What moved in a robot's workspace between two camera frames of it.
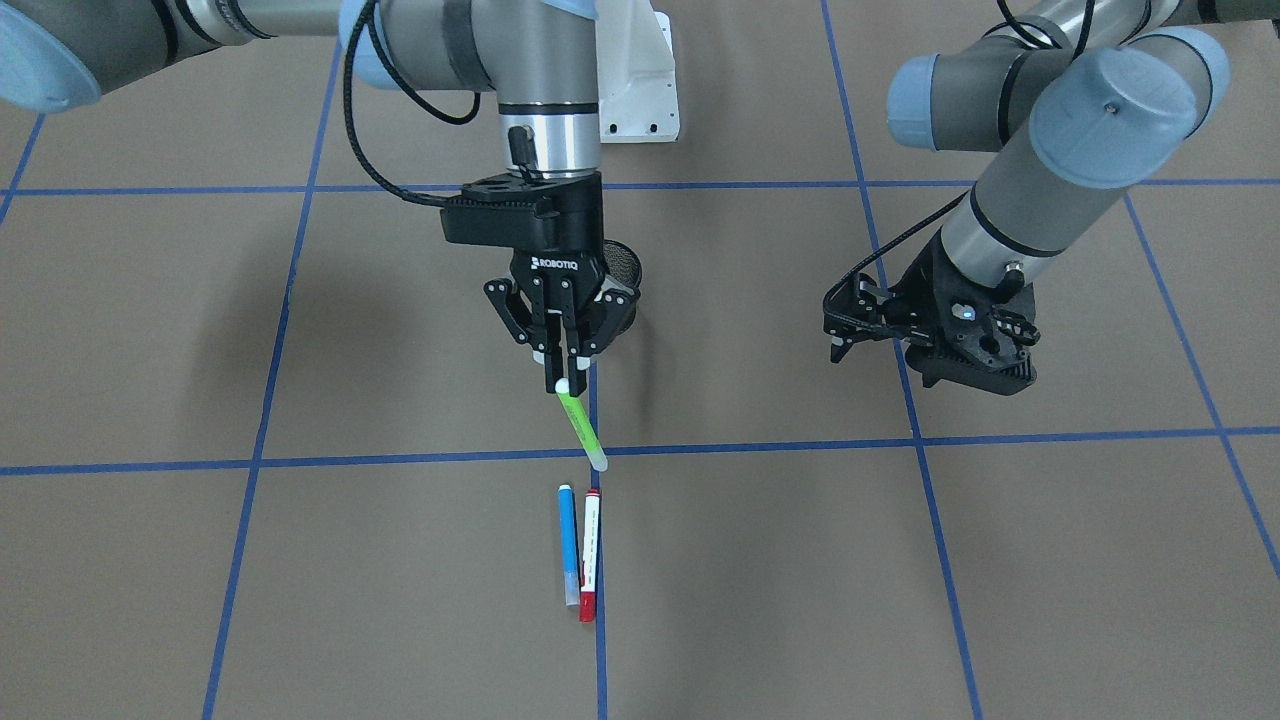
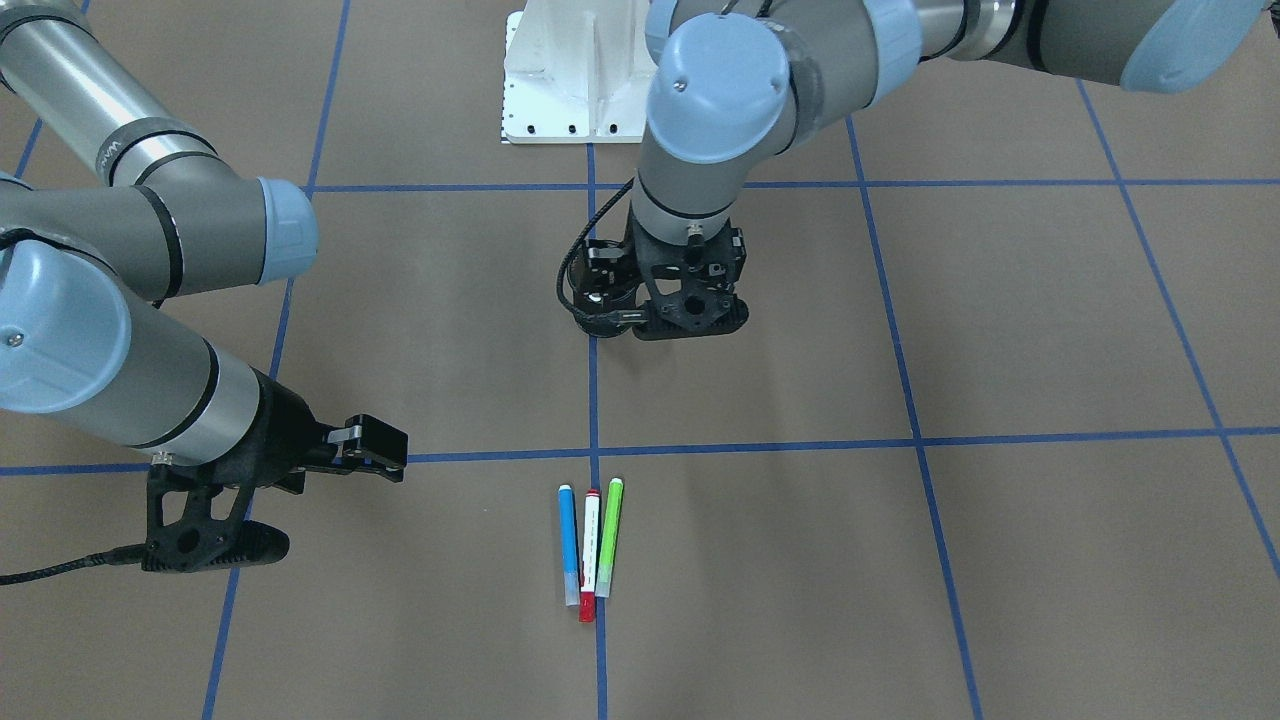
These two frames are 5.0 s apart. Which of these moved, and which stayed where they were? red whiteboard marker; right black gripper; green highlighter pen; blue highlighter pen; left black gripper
Moved: right black gripper; green highlighter pen; left black gripper
Stayed: blue highlighter pen; red whiteboard marker
